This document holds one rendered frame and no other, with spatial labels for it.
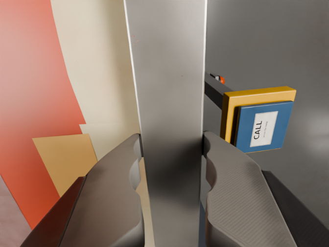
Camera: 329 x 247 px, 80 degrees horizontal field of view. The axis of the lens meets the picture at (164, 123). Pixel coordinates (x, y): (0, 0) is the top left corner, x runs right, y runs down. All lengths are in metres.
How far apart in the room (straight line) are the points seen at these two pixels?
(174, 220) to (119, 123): 0.09
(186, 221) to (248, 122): 0.25
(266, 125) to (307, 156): 1.84
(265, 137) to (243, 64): 1.08
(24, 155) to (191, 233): 0.16
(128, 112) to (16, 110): 0.09
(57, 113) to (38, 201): 0.11
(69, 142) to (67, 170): 0.03
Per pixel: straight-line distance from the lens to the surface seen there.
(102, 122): 0.16
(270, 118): 0.40
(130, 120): 0.16
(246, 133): 0.39
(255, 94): 0.39
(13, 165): 0.23
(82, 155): 0.19
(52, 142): 0.19
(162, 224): 0.18
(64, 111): 0.17
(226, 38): 1.39
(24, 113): 0.19
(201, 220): 0.67
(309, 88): 1.85
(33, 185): 0.23
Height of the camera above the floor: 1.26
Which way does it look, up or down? 62 degrees down
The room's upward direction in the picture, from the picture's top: 162 degrees clockwise
